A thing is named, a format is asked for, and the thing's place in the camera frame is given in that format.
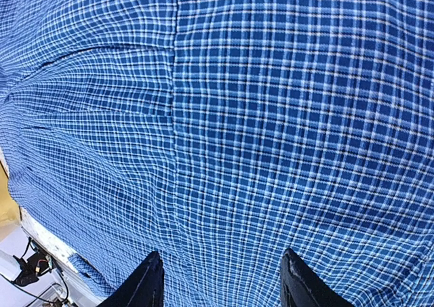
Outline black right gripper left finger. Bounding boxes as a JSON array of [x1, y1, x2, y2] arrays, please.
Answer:
[[99, 251, 165, 307]]

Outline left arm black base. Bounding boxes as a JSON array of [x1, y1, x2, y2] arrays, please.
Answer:
[[12, 252, 52, 287]]

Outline blue checkered shirt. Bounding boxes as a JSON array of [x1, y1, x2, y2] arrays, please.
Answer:
[[1, 0, 433, 306]]

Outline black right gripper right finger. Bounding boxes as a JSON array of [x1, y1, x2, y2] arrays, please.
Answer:
[[280, 248, 353, 307]]

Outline yellow laundry basket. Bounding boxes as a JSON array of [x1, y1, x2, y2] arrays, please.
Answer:
[[1, 163, 20, 227]]

